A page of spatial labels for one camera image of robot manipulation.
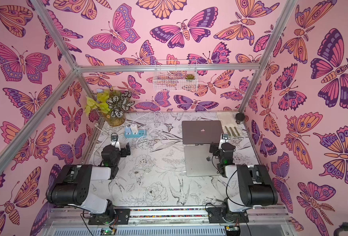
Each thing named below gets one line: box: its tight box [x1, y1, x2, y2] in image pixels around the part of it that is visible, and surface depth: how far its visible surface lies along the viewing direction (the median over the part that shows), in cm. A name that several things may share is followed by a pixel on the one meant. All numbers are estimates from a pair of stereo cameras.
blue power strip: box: [123, 129, 147, 139], surface depth 106 cm
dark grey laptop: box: [181, 119, 224, 145], surface depth 115 cm
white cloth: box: [216, 111, 243, 137], surface depth 115 cm
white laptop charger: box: [130, 123, 139, 135], surface depth 105 cm
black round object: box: [234, 112, 246, 125], surface depth 115 cm
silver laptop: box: [183, 144, 222, 177], surface depth 97 cm
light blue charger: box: [124, 126, 132, 135], surface depth 105 cm
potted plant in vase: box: [84, 87, 135, 127], surface depth 99 cm
